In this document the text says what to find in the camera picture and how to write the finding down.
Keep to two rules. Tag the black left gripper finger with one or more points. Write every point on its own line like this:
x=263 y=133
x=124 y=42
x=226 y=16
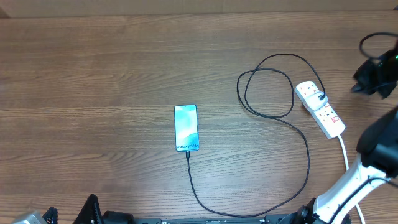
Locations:
x=51 y=216
x=90 y=212

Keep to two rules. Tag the white power strip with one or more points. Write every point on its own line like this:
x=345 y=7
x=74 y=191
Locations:
x=327 y=119

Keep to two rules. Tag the blue Samsung Galaxy smartphone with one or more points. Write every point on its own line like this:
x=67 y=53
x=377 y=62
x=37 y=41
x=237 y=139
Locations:
x=186 y=128

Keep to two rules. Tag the white charger plug adapter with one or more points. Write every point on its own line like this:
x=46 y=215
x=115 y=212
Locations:
x=315 y=101

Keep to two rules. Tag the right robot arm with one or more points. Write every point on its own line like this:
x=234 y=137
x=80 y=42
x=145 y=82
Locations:
x=376 y=162

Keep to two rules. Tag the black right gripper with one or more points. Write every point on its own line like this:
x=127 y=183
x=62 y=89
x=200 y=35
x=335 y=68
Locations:
x=364 y=83

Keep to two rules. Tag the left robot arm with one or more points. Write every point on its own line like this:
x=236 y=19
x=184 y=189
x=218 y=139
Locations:
x=111 y=217

